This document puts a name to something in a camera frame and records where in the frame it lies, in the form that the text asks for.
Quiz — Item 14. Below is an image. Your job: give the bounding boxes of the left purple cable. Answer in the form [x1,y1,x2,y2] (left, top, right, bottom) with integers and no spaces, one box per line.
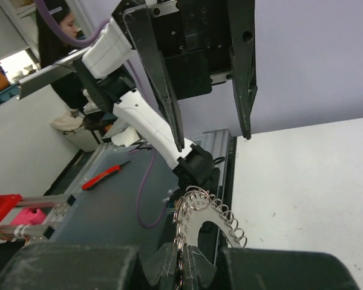
[34,0,167,229]

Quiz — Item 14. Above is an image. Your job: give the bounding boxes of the red handled tool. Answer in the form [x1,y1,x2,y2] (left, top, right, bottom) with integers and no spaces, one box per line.
[81,161,131,191]

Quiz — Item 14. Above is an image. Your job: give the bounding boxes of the person in background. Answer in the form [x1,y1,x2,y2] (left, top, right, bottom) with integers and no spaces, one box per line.
[36,1,88,112]

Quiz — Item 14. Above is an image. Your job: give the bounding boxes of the white waste bin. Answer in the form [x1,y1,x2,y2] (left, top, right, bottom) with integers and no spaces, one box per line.
[50,110,101,152]

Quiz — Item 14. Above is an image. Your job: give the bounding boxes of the metal disc with keyrings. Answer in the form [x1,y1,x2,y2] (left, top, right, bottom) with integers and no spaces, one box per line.
[172,185,247,289]

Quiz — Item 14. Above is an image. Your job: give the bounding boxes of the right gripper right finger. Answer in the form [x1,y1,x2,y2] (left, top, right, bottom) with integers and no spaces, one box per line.
[183,244,217,289]

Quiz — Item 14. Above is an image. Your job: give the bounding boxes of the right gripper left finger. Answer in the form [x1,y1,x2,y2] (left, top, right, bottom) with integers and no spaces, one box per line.
[142,243,178,289]

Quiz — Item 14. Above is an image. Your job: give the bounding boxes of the aluminium rail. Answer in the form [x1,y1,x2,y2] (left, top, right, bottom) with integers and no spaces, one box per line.
[191,129,234,200]

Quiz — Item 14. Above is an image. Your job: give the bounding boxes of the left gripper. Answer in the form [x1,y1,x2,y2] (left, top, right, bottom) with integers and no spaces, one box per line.
[123,0,258,152]

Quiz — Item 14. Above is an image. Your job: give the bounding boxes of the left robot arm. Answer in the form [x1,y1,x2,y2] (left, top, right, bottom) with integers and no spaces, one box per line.
[74,1,258,192]

